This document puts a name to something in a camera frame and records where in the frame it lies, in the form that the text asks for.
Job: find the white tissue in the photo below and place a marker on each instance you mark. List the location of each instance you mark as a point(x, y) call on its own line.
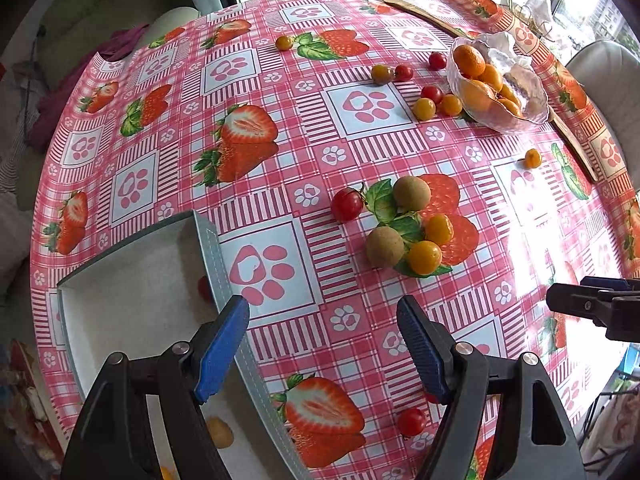
point(537, 7)

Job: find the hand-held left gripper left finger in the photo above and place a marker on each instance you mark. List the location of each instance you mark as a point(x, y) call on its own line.
point(220, 345)

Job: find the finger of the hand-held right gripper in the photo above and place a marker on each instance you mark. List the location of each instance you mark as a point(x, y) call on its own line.
point(605, 283)
point(575, 300)

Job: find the brownish cherry tomato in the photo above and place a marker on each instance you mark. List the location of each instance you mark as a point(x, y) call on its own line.
point(382, 74)

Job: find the dark red cherry tomato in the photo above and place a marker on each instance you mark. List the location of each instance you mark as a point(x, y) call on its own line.
point(204, 289)

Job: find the yellow-green cherry tomato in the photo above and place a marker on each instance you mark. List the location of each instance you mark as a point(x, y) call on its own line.
point(284, 42)

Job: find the purple cloth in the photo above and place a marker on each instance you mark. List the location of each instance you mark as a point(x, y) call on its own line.
point(55, 105)

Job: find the beige sofa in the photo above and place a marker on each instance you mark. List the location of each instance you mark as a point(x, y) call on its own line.
point(90, 25)

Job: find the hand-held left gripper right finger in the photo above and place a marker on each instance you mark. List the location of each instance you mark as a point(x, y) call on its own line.
point(425, 350)

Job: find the pink strawberry print tablecloth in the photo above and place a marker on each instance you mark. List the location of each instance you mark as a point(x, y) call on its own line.
point(310, 125)

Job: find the white plastic wrap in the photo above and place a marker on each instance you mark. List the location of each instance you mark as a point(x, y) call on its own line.
point(500, 45)

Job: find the cluttered round side table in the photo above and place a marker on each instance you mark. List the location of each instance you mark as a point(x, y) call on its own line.
point(25, 410)

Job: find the yellow cherry tomato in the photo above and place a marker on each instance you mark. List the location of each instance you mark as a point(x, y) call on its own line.
point(165, 473)
point(424, 257)
point(424, 109)
point(220, 432)

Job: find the orange cherry tomato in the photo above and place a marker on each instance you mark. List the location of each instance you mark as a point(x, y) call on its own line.
point(532, 158)
point(451, 105)
point(438, 228)

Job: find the grey striped cloth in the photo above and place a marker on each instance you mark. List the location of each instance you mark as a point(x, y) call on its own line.
point(12, 170)

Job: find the white chair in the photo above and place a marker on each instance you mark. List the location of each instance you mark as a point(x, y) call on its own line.
point(605, 65)

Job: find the pile of orange kumquats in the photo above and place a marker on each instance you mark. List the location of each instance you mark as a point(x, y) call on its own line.
point(470, 60)

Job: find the red cherry tomato with stem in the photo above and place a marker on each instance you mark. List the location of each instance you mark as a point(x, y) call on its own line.
point(347, 204)

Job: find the clear glass bowl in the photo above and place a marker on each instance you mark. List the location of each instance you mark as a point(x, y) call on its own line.
point(500, 122)

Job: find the brown kiwi on table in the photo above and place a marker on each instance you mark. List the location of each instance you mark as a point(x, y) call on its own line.
point(411, 192)

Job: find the white shallow box tray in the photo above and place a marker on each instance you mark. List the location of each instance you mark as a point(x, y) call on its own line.
point(130, 300)

